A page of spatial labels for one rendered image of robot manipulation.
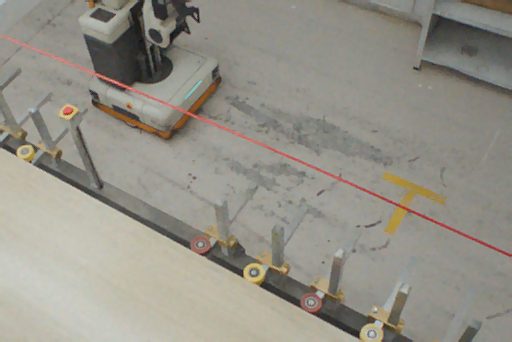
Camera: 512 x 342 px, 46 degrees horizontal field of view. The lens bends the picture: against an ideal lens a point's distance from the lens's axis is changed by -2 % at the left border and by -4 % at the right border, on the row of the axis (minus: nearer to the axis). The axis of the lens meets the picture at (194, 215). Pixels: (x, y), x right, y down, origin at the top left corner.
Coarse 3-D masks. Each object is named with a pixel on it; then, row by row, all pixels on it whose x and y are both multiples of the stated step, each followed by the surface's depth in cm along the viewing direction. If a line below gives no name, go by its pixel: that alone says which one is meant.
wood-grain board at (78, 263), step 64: (0, 192) 276; (64, 192) 271; (0, 256) 256; (64, 256) 253; (128, 256) 249; (192, 256) 246; (0, 320) 240; (64, 320) 237; (128, 320) 234; (192, 320) 231; (256, 320) 228; (320, 320) 225
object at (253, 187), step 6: (252, 186) 270; (246, 192) 269; (252, 192) 269; (240, 198) 267; (246, 198) 267; (240, 204) 266; (246, 204) 269; (234, 210) 264; (240, 210) 266; (234, 216) 263; (210, 240) 258; (216, 240) 257; (210, 252) 258
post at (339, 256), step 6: (336, 252) 211; (342, 252) 211; (336, 258) 213; (342, 258) 211; (336, 264) 216; (342, 264) 216; (336, 270) 219; (342, 270) 222; (330, 276) 225; (336, 276) 222; (330, 282) 229; (336, 282) 226; (330, 288) 232; (336, 288) 230; (336, 294) 234; (330, 306) 244
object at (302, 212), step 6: (300, 210) 260; (306, 210) 260; (294, 216) 259; (300, 216) 259; (294, 222) 257; (300, 222) 260; (288, 228) 256; (294, 228) 256; (288, 234) 255; (288, 240) 255; (264, 264) 248; (264, 270) 247
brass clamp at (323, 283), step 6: (318, 276) 240; (312, 282) 239; (324, 282) 238; (312, 288) 240; (318, 288) 237; (324, 288) 237; (324, 294) 237; (330, 294) 235; (342, 294) 234; (330, 300) 238; (336, 300) 235; (342, 300) 236
